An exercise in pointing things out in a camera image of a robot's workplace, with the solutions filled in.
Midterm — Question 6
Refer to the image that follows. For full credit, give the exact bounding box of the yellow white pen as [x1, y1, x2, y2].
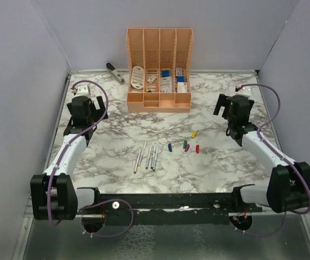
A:
[138, 141, 147, 166]

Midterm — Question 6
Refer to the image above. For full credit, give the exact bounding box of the red white pen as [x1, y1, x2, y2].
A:
[134, 147, 142, 174]

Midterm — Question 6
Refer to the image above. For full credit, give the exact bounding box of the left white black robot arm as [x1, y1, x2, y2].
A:
[30, 96, 108, 220]

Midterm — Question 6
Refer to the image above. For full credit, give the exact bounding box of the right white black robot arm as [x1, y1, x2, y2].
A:
[214, 94, 310, 213]

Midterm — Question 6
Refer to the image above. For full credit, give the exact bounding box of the purple tipped white pen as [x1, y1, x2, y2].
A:
[145, 144, 153, 170]

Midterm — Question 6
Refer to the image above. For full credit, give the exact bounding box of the blue tipped white pen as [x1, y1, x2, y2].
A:
[151, 142, 157, 169]

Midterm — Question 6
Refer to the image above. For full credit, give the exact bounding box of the green tipped white pen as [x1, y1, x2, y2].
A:
[153, 147, 159, 172]

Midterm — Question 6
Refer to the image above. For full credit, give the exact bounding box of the white red box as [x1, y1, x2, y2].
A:
[177, 82, 188, 93]

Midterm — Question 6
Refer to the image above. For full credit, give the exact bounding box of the black grey stapler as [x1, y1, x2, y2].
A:
[106, 62, 125, 85]

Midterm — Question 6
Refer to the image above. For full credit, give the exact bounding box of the white oval card pack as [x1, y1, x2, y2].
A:
[130, 66, 145, 90]

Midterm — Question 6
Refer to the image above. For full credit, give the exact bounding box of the blue box in organizer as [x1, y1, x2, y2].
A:
[161, 70, 171, 77]

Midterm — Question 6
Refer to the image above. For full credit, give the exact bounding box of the orange plastic desk organizer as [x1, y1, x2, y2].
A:
[126, 28, 193, 113]

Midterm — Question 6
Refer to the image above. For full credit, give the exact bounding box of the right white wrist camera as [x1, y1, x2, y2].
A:
[235, 86, 252, 99]

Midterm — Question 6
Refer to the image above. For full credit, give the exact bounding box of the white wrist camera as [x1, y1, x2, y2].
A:
[75, 85, 91, 98]
[235, 86, 252, 99]

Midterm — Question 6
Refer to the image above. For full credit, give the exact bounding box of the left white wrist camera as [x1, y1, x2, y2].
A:
[75, 85, 91, 98]

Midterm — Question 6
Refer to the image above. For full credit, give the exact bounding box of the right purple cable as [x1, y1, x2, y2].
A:
[232, 83, 310, 238]

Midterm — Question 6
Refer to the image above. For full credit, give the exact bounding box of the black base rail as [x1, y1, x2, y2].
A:
[76, 187, 262, 226]

